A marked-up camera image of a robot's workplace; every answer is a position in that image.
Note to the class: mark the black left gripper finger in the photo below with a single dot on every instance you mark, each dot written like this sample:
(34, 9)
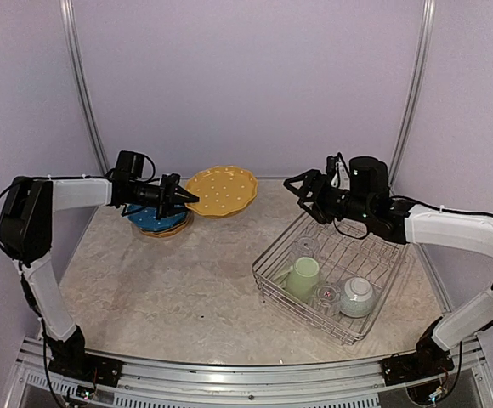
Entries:
(173, 210)
(181, 195)

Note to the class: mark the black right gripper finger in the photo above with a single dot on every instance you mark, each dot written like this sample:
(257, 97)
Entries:
(311, 208)
(302, 182)

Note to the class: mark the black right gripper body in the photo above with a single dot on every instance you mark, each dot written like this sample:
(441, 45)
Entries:
(331, 204)

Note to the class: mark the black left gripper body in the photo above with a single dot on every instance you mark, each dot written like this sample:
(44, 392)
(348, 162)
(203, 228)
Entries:
(153, 195)

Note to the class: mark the yellow polka dot plate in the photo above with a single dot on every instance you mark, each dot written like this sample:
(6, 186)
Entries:
(169, 232)
(223, 191)

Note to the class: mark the blue polka dot plate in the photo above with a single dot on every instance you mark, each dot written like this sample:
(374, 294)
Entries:
(147, 219)

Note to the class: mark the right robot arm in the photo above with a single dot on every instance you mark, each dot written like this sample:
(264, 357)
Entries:
(360, 192)

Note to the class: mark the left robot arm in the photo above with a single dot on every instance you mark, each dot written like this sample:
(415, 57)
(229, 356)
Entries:
(27, 221)

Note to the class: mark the clear glass cup back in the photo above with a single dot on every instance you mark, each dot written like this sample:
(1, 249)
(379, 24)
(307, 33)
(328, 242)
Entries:
(304, 246)

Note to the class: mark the clear glass cup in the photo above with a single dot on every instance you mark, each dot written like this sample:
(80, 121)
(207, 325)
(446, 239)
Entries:
(326, 299)
(304, 246)

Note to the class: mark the light green mug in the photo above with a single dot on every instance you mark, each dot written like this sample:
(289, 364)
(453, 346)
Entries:
(299, 278)

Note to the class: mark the clear glass cup front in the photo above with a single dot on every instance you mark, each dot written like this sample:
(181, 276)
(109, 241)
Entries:
(326, 299)

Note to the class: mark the white green ceramic bowl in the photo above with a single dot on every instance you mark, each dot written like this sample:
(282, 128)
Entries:
(358, 298)

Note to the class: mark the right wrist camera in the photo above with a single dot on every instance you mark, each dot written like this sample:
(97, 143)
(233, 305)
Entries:
(337, 171)

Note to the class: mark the metal wire dish rack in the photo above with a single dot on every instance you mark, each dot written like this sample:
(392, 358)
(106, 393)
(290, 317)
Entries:
(343, 252)

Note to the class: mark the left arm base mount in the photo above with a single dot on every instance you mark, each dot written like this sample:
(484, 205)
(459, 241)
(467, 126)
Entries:
(69, 358)

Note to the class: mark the aluminium front frame rail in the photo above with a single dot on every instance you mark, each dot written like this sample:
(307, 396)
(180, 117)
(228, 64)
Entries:
(158, 383)

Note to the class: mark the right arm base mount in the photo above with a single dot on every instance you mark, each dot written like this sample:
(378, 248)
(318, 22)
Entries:
(427, 360)

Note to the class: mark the left aluminium corner post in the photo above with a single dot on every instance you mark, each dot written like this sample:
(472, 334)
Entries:
(75, 54)

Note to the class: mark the aluminium corner post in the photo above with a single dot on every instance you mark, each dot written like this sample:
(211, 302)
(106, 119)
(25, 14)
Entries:
(75, 54)
(414, 90)

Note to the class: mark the right aluminium corner post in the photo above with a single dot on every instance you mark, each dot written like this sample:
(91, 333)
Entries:
(414, 90)

